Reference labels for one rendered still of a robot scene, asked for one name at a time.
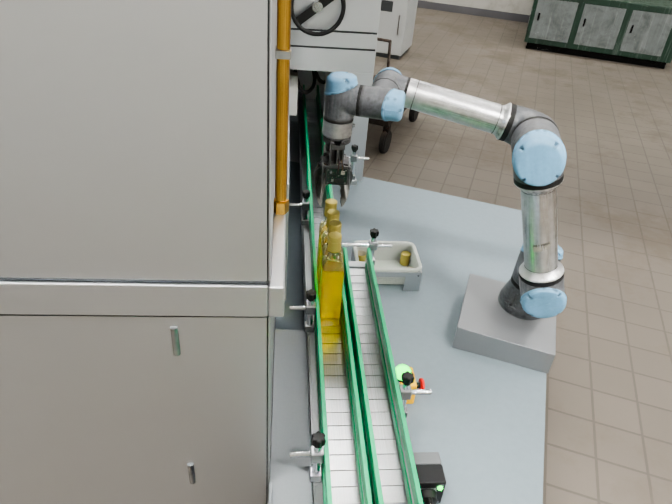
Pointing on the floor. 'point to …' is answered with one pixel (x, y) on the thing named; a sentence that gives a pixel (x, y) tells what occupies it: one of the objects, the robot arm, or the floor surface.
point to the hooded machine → (396, 27)
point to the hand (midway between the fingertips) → (331, 200)
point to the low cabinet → (604, 30)
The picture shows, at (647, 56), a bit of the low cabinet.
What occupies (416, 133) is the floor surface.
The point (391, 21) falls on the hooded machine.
